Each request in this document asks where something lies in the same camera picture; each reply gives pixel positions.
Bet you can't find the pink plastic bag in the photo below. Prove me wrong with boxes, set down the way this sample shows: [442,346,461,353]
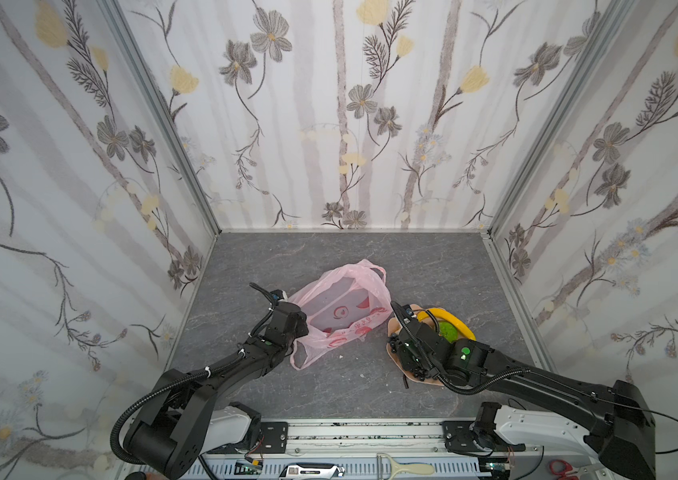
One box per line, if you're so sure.
[289,259,392,371]

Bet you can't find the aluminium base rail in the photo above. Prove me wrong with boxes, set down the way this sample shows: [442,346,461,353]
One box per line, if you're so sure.
[113,416,610,480]

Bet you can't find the peach plastic bowl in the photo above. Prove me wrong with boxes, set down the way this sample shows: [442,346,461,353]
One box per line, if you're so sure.
[386,305,443,387]

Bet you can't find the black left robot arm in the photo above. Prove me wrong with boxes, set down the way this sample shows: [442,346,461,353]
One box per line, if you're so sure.
[109,282,308,479]

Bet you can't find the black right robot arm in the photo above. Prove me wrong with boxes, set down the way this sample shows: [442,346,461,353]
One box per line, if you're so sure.
[389,301,661,479]

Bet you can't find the cream handled peeler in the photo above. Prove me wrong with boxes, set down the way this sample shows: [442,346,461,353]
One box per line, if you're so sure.
[376,453,435,480]

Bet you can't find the yellow fake banana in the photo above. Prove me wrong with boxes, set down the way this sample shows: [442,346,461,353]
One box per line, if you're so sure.
[416,308,476,341]

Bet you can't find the red handled scissors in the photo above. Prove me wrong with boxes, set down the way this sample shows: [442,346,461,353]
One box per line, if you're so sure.
[547,459,579,480]

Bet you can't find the white utility knife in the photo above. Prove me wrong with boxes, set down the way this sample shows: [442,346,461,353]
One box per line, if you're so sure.
[278,462,345,480]

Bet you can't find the green fake fruit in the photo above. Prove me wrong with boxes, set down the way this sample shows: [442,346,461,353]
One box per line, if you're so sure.
[438,322,461,343]

